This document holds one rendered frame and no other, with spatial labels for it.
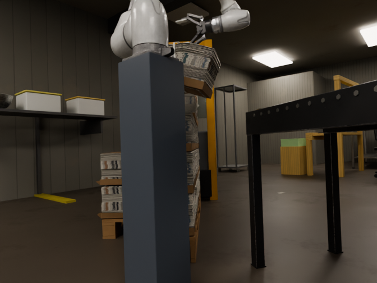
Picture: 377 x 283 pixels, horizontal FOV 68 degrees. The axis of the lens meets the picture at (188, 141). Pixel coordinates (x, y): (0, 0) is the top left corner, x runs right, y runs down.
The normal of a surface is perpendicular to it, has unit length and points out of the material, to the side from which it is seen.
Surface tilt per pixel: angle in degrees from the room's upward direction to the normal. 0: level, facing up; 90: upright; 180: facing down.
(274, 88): 90
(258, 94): 90
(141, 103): 90
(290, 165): 90
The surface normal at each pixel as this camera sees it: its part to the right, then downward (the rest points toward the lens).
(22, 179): 0.77, -0.04
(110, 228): -0.07, -0.01
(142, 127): -0.64, 0.01
